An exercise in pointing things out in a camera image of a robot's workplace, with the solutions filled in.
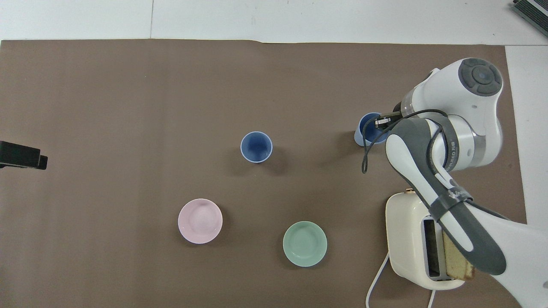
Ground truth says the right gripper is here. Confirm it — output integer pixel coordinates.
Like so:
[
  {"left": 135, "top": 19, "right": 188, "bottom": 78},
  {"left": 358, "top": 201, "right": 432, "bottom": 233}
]
[{"left": 375, "top": 100, "right": 406, "bottom": 128}]

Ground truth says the blue cup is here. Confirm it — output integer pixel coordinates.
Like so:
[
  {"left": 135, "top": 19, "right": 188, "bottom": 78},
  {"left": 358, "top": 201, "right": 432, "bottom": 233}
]
[
  {"left": 354, "top": 113, "right": 391, "bottom": 147},
  {"left": 240, "top": 131, "right": 274, "bottom": 164}
]

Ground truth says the white toaster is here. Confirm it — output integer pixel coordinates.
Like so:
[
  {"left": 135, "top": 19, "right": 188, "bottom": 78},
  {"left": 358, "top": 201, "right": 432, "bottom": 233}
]
[{"left": 385, "top": 192, "right": 467, "bottom": 291}]

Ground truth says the green bowl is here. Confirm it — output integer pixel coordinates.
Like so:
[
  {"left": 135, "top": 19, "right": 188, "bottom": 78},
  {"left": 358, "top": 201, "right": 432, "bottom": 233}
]
[{"left": 283, "top": 221, "right": 328, "bottom": 268}]

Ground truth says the bread slice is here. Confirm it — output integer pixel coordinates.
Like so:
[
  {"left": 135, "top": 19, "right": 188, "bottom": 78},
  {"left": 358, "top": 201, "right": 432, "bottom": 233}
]
[{"left": 442, "top": 231, "right": 476, "bottom": 281}]

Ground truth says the dark ribbed panel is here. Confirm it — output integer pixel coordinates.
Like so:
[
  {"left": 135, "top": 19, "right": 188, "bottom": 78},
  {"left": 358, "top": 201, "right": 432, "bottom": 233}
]
[{"left": 512, "top": 0, "right": 548, "bottom": 25}]

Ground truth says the pink bowl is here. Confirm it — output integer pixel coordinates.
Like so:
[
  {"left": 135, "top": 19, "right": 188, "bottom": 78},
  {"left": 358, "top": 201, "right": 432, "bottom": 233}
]
[{"left": 178, "top": 198, "right": 223, "bottom": 245}]

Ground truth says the black stand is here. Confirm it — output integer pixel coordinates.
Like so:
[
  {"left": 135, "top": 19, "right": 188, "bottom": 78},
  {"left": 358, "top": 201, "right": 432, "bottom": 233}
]
[{"left": 0, "top": 141, "right": 48, "bottom": 171}]

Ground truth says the black cable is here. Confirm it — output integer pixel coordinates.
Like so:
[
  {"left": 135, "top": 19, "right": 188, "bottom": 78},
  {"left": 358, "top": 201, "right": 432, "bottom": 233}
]
[{"left": 361, "top": 109, "right": 450, "bottom": 174}]

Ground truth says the white power cord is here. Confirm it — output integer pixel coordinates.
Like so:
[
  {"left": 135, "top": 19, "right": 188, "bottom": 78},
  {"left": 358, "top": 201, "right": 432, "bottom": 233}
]
[{"left": 366, "top": 252, "right": 437, "bottom": 308}]

